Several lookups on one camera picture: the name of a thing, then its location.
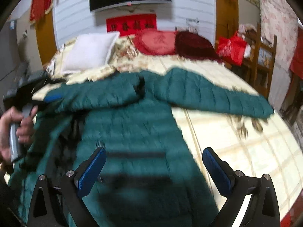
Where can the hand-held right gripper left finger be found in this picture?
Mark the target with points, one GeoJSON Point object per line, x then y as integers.
{"type": "Point", "coordinates": [91, 171]}

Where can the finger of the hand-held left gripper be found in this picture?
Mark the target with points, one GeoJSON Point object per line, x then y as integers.
{"type": "Point", "coordinates": [54, 98]}

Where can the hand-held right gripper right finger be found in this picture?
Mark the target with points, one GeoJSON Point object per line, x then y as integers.
{"type": "Point", "coordinates": [216, 171]}

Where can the green puffer jacket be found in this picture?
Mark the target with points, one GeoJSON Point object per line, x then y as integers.
{"type": "Point", "coordinates": [132, 127]}

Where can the person's left hand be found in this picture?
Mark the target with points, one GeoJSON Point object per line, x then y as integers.
{"type": "Point", "coordinates": [26, 127]}

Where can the bed with floral sheet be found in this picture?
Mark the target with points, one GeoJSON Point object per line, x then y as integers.
{"type": "Point", "coordinates": [236, 146]}

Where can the brown wooden door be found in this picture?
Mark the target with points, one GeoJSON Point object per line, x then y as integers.
{"type": "Point", "coordinates": [226, 14]}
{"type": "Point", "coordinates": [46, 40]}

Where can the white pillow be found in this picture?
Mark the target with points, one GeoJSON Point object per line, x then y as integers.
{"type": "Point", "coordinates": [87, 52]}

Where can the red heart-shaped pillow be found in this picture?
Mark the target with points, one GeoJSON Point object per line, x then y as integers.
{"type": "Point", "coordinates": [155, 41]}

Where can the wooden shelf rack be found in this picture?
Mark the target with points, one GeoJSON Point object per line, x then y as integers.
{"type": "Point", "coordinates": [256, 61]}

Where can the red plastic bag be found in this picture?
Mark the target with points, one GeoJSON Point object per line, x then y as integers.
{"type": "Point", "coordinates": [232, 48]}

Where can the dark red velvet pillow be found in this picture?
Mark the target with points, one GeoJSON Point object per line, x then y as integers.
{"type": "Point", "coordinates": [196, 46]}

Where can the red cloth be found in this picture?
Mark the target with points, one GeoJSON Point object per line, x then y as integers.
{"type": "Point", "coordinates": [297, 63]}

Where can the floral pink curtain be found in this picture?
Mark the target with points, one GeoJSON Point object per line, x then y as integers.
{"type": "Point", "coordinates": [279, 26]}

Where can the red fringed wall hanging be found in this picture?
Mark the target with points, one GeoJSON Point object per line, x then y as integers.
{"type": "Point", "coordinates": [41, 4]}

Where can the red wall banner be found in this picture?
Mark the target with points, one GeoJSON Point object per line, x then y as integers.
{"type": "Point", "coordinates": [131, 23]}

